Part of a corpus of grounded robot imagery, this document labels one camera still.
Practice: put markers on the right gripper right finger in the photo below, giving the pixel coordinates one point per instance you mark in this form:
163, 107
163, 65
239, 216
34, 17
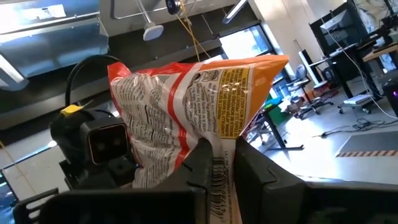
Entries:
280, 205

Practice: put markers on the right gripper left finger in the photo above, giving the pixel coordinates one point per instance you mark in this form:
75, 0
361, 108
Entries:
140, 205

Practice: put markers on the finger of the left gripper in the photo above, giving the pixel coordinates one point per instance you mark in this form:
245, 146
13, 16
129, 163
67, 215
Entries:
18, 214

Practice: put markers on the red orange noodle pack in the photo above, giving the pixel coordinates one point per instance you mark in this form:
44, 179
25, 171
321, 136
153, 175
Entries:
174, 102

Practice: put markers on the yellow tape tag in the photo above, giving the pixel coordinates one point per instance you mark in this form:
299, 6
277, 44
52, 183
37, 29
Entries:
71, 110

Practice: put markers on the black table stand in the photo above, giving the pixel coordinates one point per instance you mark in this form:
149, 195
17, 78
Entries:
273, 130

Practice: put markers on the green bin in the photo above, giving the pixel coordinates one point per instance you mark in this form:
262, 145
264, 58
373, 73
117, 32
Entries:
276, 113

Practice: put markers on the black hazard-striped floor mat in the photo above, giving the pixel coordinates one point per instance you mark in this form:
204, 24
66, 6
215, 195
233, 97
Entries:
370, 143

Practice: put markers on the office chair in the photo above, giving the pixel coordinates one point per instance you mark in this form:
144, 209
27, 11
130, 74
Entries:
306, 90

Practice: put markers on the low cart white box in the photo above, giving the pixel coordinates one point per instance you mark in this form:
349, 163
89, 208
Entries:
357, 101

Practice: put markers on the white ceiling device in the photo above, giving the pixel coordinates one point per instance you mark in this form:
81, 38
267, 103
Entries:
153, 32

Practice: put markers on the large black-framed window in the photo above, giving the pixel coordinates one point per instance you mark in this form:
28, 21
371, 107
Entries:
245, 42

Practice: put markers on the black pulley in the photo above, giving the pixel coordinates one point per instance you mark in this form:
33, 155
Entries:
172, 6

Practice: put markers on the black desk with monitors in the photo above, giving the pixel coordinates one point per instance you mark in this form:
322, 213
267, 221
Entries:
342, 31

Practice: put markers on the wooden table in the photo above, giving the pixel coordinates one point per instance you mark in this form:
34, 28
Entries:
382, 51

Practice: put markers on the ceiling light fixture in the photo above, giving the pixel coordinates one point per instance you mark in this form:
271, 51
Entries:
234, 11

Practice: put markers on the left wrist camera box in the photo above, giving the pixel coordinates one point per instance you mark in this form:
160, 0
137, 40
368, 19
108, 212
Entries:
104, 143

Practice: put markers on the silver metal duct panel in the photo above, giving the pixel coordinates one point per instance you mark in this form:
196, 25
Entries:
53, 46

